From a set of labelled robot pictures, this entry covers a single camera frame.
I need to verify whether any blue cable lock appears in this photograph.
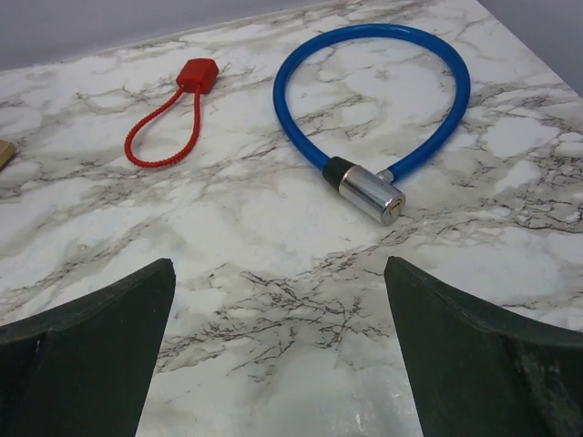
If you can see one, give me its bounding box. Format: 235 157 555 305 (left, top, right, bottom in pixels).
272 24 471 226

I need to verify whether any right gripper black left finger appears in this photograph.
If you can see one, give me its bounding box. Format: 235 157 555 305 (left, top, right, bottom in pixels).
1 259 176 436

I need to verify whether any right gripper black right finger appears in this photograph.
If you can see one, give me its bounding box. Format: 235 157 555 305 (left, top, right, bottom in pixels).
384 257 582 436

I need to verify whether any red cable seal lock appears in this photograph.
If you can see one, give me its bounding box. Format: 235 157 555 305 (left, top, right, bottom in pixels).
124 58 219 168

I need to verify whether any brass padlock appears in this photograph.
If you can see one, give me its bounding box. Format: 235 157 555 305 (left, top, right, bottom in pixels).
0 140 15 169

